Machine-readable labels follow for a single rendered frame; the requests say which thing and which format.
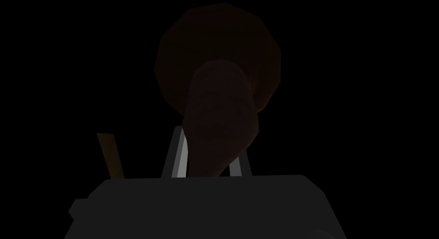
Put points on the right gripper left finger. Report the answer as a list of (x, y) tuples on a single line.
[(179, 156)]

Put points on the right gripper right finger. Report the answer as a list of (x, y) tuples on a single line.
[(240, 167)]

